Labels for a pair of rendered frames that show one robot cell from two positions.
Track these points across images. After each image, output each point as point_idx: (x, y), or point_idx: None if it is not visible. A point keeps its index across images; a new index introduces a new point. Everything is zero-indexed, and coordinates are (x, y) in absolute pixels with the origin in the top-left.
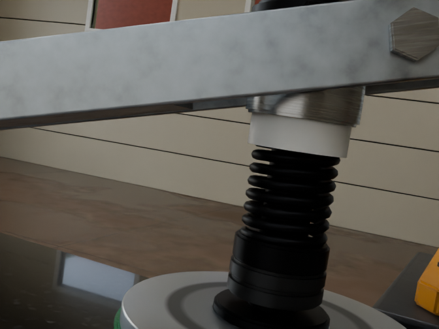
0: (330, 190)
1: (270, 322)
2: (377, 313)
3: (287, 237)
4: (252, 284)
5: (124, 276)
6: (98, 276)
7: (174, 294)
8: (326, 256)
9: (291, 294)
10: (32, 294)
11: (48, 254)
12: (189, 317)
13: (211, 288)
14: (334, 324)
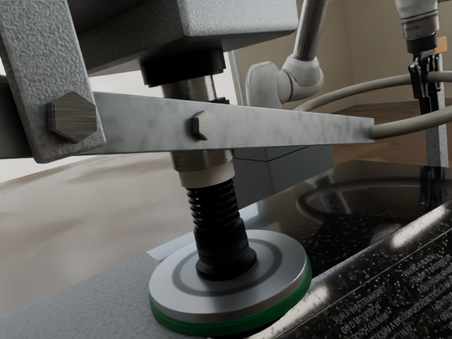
0: (190, 203)
1: None
2: (214, 309)
3: (200, 219)
4: None
5: (352, 246)
6: (348, 239)
7: (261, 240)
8: (196, 237)
9: None
10: (310, 225)
11: (389, 222)
12: None
13: (270, 251)
14: (206, 282)
